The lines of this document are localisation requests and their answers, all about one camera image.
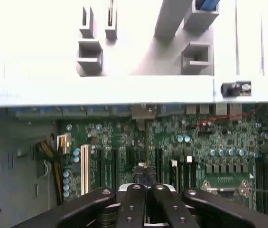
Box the black expansion slot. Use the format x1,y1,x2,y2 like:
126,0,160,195
111,147,120,190

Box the CPU socket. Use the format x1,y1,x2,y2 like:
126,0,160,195
201,179,255,213

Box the white expansion slot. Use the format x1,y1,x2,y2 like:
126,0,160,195
80,144,89,195

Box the green motherboard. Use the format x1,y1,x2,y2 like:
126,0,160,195
57,114,268,212

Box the open black PC case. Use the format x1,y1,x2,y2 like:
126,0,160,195
0,76,268,228

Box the grey parts rack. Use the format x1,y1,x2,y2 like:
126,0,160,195
75,0,220,76

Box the green RAM stick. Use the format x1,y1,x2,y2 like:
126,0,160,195
108,0,116,27

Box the hard disk in blue carrier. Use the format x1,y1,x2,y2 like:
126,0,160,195
194,0,220,11

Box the yellow black power wires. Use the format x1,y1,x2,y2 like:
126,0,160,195
36,139,65,205

